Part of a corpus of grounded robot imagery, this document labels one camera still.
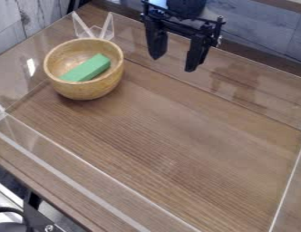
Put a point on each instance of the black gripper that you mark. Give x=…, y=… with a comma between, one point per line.
x=185, y=17

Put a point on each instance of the green rectangular stick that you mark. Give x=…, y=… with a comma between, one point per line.
x=88, y=70

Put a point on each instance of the wooden bowl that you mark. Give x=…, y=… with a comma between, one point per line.
x=68, y=56

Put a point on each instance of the clear acrylic barrier walls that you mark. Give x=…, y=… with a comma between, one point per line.
x=181, y=152

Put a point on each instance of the black table leg bracket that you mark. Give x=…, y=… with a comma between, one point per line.
x=40, y=222

